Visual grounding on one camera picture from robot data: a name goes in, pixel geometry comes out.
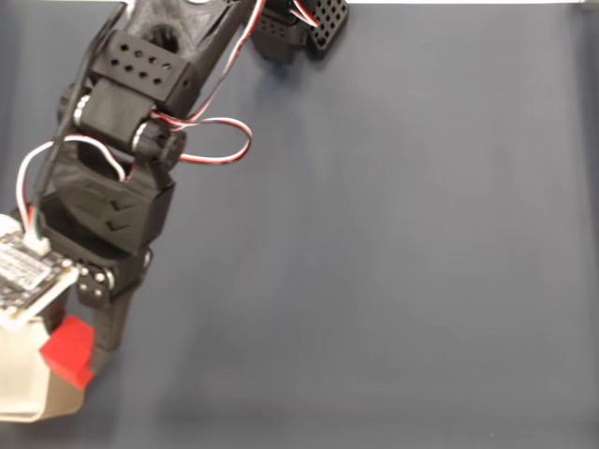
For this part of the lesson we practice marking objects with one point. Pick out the red cube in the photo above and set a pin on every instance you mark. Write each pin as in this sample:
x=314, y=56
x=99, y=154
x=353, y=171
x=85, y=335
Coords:
x=68, y=348

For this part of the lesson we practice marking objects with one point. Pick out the white camera board mount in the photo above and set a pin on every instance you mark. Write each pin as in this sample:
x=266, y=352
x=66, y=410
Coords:
x=23, y=276

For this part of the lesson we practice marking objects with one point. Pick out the grey table mat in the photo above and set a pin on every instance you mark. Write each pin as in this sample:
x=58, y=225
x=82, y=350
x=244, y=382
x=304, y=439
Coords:
x=374, y=234

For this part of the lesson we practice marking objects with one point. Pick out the beige box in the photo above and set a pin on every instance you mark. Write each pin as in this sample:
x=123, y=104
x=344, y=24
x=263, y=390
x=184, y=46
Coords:
x=23, y=374

